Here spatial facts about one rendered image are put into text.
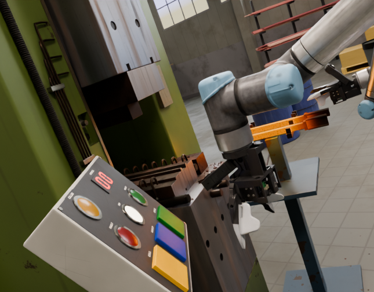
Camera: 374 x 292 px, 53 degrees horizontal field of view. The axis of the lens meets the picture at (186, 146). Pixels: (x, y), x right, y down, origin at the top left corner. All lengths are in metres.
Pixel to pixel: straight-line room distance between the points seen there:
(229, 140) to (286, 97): 0.14
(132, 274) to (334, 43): 0.55
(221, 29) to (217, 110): 11.90
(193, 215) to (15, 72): 0.65
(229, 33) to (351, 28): 11.75
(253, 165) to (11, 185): 0.66
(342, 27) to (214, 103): 0.27
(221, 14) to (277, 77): 11.90
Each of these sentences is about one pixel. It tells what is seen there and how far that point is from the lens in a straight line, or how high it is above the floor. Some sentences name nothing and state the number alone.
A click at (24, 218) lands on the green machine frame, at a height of 1.09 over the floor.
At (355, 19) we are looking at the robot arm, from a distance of 0.77.
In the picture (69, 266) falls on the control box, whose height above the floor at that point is 1.10.
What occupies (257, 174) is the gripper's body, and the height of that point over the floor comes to 1.08.
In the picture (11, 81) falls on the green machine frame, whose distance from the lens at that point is 1.03.
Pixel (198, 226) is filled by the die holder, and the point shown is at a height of 0.84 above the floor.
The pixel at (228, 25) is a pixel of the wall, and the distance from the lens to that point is 12.47.
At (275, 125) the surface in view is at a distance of 1.73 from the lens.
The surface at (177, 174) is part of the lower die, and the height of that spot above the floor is 0.99.
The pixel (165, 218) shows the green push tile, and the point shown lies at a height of 1.03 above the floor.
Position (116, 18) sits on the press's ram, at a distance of 1.22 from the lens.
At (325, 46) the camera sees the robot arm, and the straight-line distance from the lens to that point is 0.78.
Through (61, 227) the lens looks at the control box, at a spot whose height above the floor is 1.17.
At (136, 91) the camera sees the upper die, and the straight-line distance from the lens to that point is 1.17.
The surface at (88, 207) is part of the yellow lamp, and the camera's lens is 0.65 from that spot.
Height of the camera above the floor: 1.34
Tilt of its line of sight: 12 degrees down
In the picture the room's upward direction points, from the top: 20 degrees counter-clockwise
